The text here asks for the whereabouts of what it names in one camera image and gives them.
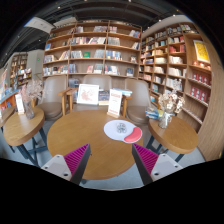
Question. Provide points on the white framed pink picture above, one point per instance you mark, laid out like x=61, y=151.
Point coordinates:
x=87, y=94

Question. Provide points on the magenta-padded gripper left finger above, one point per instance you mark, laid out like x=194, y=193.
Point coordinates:
x=60, y=165

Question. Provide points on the beige armchair wooden arms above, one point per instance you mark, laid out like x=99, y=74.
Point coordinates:
x=51, y=100
x=96, y=80
x=138, y=103

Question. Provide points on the white ceiling air conditioner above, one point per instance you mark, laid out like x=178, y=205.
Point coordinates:
x=40, y=24

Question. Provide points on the white mouse pad red rest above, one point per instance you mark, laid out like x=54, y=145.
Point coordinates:
x=111, y=131

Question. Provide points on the stack of books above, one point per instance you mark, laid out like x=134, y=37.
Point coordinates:
x=152, y=114

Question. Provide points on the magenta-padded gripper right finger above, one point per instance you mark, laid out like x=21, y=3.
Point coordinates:
x=163, y=165

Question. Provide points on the round wooden side table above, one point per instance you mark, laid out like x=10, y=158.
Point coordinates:
x=175, y=135
x=23, y=128

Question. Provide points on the transparent computer mouse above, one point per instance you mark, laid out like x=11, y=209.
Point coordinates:
x=121, y=127

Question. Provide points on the curved wooden bookshelf unit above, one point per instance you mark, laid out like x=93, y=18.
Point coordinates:
x=176, y=63

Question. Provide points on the glass vase pink dried flowers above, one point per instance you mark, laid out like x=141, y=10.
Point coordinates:
x=29, y=111

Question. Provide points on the white orange sign stand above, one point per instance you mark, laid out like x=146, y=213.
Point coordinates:
x=115, y=102

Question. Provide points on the glass vase pale dried flowers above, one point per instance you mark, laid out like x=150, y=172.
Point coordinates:
x=164, y=121

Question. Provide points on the small white table sign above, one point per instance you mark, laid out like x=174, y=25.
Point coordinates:
x=19, y=104

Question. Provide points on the small distant bookshelf unit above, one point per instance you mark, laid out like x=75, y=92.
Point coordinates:
x=20, y=70

